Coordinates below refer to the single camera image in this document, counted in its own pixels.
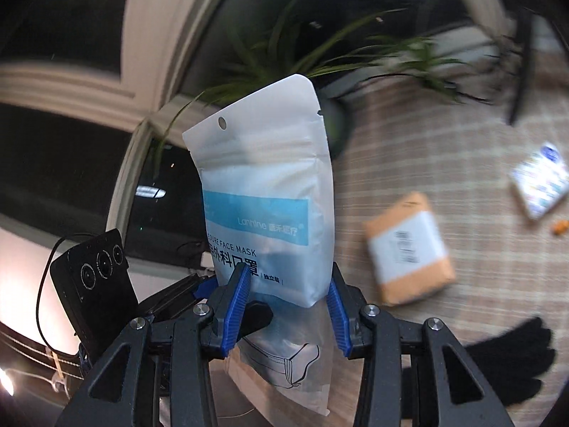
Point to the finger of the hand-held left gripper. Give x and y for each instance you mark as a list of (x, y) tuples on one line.
[(178, 293), (260, 318)]

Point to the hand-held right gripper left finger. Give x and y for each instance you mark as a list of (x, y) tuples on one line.
[(234, 313)]

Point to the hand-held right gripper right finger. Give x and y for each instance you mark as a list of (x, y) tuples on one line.
[(340, 322)]

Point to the white face mask pack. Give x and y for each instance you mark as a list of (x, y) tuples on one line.
[(266, 213)]

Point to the brown paper parcel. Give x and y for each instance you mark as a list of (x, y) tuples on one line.
[(406, 249)]

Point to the black glove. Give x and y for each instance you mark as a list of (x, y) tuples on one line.
[(520, 351)]

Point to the dark plant pot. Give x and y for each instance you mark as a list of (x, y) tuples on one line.
[(334, 120)]

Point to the checked beige blanket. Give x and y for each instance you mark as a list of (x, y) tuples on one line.
[(466, 151)]

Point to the white blue tissue pack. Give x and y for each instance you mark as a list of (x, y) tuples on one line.
[(540, 182)]

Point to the green spider plant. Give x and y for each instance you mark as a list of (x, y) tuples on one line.
[(284, 49)]

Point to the black tripod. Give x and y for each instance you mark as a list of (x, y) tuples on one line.
[(521, 75)]

